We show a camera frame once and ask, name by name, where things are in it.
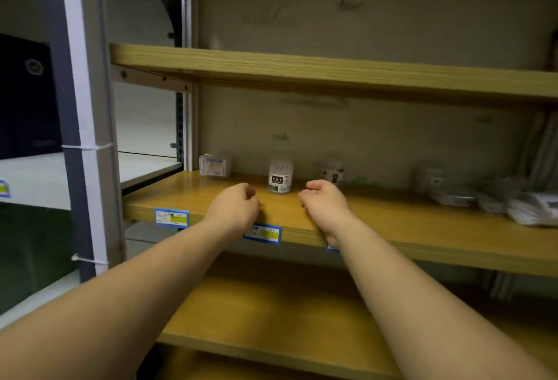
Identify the person's left forearm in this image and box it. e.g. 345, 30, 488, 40
0, 218, 232, 380

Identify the person's right forearm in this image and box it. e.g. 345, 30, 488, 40
331, 218, 558, 380

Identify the white grey metal upright post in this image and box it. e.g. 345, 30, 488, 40
41, 0, 127, 282

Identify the person's left hand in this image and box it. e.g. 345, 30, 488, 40
203, 182, 261, 241

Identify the green storage box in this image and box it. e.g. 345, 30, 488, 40
0, 203, 80, 316

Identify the white cable tie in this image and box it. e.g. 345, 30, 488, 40
60, 143, 115, 152
71, 254, 110, 265

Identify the wooden shelf with blue labels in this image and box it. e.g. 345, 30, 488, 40
121, 170, 558, 278

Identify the white metal shelf bracket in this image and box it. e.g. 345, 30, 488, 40
111, 64, 194, 94

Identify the person's right hand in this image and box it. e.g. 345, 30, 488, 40
298, 179, 356, 245

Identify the black file box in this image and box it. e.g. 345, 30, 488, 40
0, 33, 63, 160

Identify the white slotted rack rail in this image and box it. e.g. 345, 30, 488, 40
488, 31, 558, 302
173, 0, 201, 172

